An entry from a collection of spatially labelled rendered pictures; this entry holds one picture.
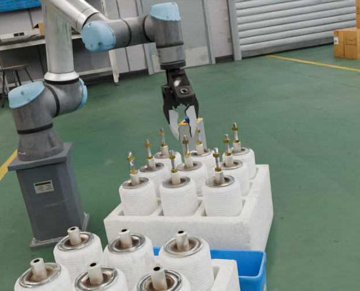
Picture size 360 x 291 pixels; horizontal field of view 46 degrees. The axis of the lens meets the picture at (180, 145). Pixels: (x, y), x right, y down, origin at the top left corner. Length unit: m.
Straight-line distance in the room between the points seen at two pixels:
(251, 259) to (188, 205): 0.21
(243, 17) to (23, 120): 5.26
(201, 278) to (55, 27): 0.95
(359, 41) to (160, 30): 3.85
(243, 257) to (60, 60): 0.87
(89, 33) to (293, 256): 0.79
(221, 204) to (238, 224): 0.06
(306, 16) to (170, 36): 5.67
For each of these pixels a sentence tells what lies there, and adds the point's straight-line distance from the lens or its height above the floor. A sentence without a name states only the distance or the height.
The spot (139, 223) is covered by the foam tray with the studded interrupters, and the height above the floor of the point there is 0.17.
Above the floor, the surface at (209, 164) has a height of 0.23.
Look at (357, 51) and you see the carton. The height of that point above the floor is 0.09.
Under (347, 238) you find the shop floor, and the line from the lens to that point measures 1.31.
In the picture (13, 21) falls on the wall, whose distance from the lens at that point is 6.45.
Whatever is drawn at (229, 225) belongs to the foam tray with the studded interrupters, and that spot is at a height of 0.17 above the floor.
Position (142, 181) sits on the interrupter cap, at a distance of 1.16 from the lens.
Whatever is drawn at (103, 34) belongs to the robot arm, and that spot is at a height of 0.65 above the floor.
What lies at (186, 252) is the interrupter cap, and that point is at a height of 0.25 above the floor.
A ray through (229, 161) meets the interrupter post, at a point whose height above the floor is 0.26.
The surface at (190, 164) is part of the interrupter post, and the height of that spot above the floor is 0.26.
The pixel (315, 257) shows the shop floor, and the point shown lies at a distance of 1.22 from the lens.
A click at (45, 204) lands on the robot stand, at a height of 0.15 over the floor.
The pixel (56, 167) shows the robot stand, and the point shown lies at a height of 0.26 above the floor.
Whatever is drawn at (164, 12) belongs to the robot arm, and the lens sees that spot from 1.13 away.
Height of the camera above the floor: 0.65
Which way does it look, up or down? 16 degrees down
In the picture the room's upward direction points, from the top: 9 degrees counter-clockwise
